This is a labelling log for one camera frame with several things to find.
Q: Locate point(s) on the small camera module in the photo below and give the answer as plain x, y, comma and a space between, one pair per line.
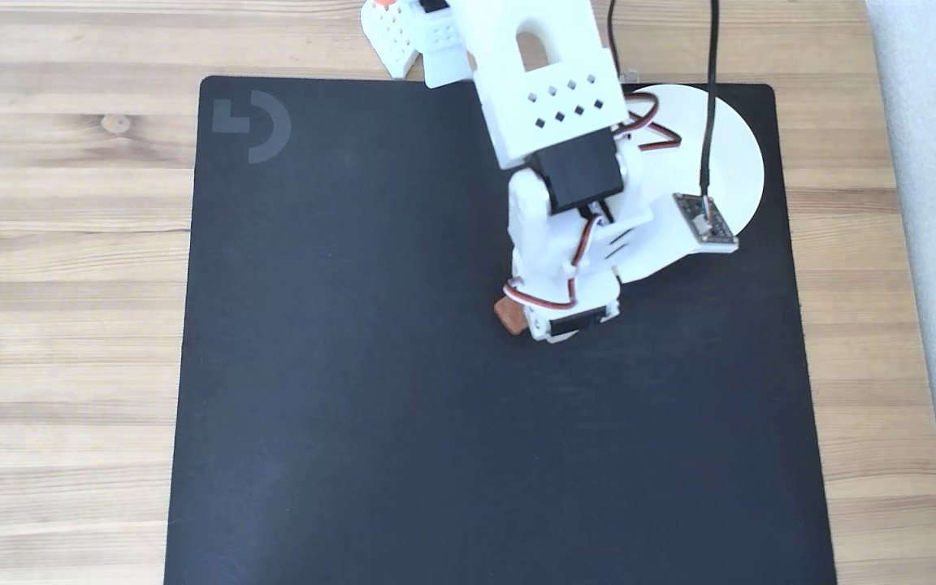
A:
705, 219

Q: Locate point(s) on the small clear plastic clip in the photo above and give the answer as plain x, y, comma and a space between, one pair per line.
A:
629, 75

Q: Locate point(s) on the white round plate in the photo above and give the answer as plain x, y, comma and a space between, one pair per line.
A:
736, 146

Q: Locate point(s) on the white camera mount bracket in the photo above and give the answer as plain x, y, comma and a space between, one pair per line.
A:
647, 244

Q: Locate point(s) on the black mouse mat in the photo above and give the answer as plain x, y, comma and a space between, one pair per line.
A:
354, 366

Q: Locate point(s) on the brown block toy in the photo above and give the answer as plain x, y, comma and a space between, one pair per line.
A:
510, 315

